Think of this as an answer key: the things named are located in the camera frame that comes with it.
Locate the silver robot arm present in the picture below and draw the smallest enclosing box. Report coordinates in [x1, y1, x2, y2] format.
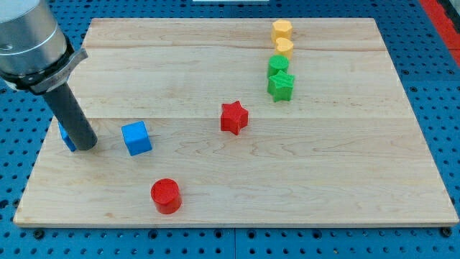
[1, 0, 88, 95]

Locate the yellow heart block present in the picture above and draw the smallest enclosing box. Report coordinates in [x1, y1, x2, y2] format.
[275, 37, 294, 60]

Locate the yellow hexagon block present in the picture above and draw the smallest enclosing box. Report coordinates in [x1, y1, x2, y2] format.
[271, 19, 293, 43]

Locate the wooden board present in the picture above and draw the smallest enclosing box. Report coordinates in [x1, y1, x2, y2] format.
[14, 18, 459, 228]

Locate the red star block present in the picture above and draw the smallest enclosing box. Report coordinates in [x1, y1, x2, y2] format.
[220, 101, 249, 135]

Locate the green star block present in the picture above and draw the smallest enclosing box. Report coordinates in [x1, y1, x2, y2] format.
[267, 71, 295, 102]

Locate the green cylinder block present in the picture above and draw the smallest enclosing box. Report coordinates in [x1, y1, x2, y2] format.
[267, 55, 290, 78]

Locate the red cylinder block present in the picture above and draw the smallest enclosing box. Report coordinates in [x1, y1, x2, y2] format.
[150, 178, 182, 214]

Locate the blue cube block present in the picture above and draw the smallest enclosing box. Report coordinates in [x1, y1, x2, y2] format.
[121, 121, 152, 156]

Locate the blue block behind rod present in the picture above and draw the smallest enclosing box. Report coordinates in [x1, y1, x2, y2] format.
[58, 122, 76, 152]

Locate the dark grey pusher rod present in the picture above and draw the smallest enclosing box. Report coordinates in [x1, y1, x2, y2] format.
[42, 83, 98, 150]

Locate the red tape strip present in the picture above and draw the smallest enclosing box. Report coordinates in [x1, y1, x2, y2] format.
[419, 0, 459, 65]

